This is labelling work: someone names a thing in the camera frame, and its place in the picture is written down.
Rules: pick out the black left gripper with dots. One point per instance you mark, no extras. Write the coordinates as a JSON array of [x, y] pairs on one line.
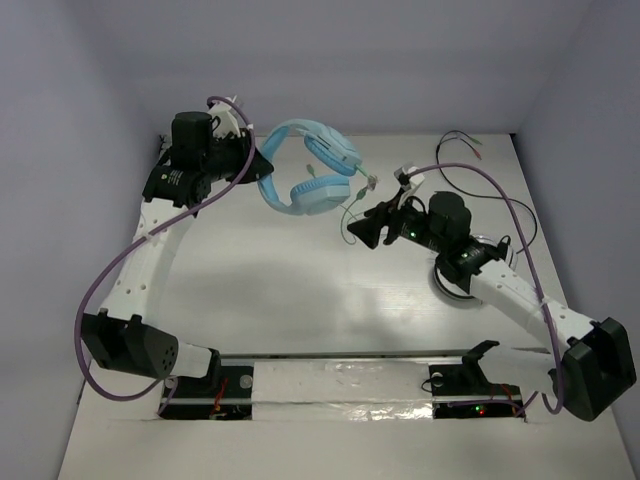
[[244, 160]]

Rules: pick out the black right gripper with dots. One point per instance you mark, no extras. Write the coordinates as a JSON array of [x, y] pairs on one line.
[[368, 230]]

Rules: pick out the light blue headphones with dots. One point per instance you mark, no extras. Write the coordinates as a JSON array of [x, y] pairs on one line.
[[318, 194]]

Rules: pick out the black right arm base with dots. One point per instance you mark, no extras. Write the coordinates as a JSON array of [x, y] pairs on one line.
[[462, 391]]

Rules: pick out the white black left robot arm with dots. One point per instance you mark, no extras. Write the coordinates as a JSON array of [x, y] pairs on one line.
[[126, 335]]

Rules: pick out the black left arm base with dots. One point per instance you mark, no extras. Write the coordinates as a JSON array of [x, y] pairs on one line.
[[230, 402]]

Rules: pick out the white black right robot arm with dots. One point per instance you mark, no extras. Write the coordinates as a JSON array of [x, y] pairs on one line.
[[586, 365]]

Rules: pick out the clear tape roll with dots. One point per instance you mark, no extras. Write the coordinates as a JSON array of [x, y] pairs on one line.
[[453, 271]]

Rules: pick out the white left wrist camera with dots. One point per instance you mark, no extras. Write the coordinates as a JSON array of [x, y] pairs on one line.
[[225, 121]]

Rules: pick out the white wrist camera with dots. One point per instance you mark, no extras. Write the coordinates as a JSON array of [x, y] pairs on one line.
[[409, 180], [225, 121]]

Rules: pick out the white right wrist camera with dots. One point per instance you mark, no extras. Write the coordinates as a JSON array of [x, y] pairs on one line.
[[409, 180]]

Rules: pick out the metal rail strip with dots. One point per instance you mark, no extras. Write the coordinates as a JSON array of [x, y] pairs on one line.
[[345, 355]]

